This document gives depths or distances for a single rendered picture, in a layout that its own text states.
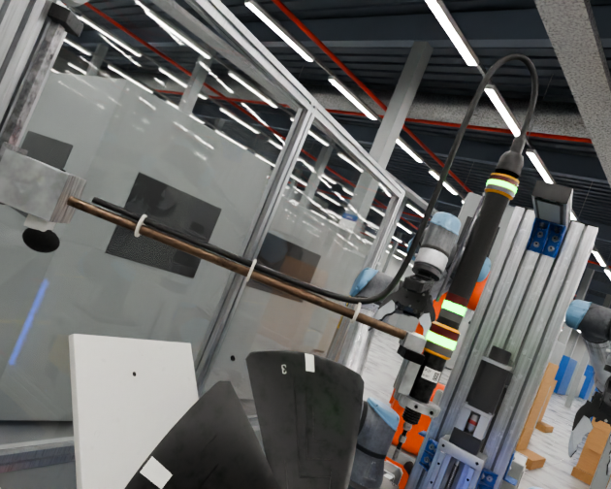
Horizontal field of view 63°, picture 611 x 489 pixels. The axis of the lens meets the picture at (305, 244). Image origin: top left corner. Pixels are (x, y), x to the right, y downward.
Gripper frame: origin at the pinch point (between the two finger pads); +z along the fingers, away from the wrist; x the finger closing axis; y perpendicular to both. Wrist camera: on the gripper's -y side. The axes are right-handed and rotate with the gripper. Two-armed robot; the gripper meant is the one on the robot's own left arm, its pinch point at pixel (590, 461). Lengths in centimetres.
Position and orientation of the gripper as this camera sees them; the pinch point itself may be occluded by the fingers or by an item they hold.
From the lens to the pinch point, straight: 127.9
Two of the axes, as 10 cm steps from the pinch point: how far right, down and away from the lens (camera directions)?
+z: -3.8, 9.3, -0.3
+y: 4.7, 2.3, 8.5
